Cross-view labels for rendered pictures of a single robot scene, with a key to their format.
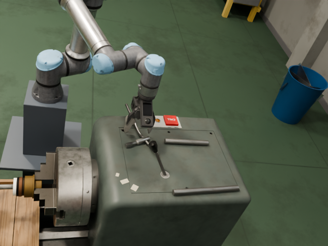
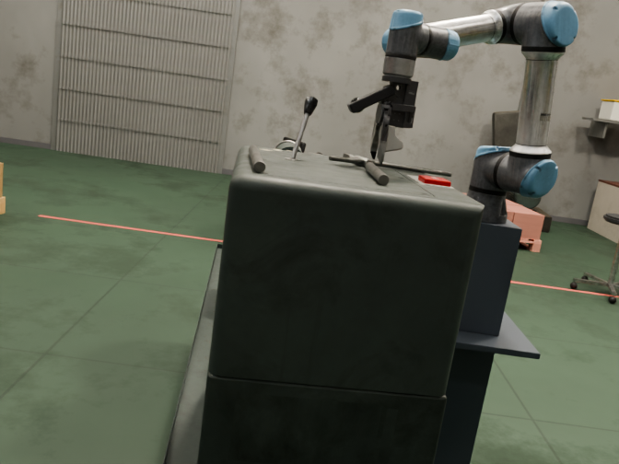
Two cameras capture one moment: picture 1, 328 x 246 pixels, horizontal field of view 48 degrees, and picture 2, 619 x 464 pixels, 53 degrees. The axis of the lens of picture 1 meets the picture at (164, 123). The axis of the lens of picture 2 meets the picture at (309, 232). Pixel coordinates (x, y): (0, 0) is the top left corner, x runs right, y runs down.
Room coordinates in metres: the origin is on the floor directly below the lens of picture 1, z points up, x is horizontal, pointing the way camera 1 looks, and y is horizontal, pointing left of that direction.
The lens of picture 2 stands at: (1.53, -1.44, 1.42)
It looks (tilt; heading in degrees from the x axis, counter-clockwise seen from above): 13 degrees down; 108
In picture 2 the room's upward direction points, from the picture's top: 8 degrees clockwise
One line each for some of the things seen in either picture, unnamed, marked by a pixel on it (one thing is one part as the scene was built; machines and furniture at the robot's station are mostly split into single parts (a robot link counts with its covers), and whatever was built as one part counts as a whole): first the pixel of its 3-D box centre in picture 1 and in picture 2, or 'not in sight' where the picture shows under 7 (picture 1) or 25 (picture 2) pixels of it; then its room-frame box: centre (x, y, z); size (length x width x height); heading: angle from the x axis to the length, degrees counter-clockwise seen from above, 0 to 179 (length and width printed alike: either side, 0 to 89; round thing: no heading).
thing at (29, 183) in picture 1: (29, 186); not in sight; (0.87, 0.42, 1.08); 0.09 x 0.09 x 0.09; 25
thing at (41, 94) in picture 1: (48, 86); (484, 203); (1.41, 0.60, 1.15); 0.15 x 0.15 x 0.10
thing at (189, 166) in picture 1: (159, 183); (329, 250); (1.13, -0.07, 1.06); 0.59 x 0.48 x 0.39; 115
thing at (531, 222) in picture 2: not in sight; (491, 219); (1.20, 6.22, 0.21); 1.19 x 0.86 x 0.42; 113
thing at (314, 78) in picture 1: (296, 93); not in sight; (3.73, -1.30, 0.29); 0.50 x 0.46 x 0.58; 19
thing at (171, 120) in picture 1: (170, 120); (434, 182); (1.33, -0.03, 1.26); 0.06 x 0.06 x 0.02; 25
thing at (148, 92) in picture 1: (147, 88); (398, 68); (1.18, 0.10, 1.50); 0.08 x 0.08 x 0.05
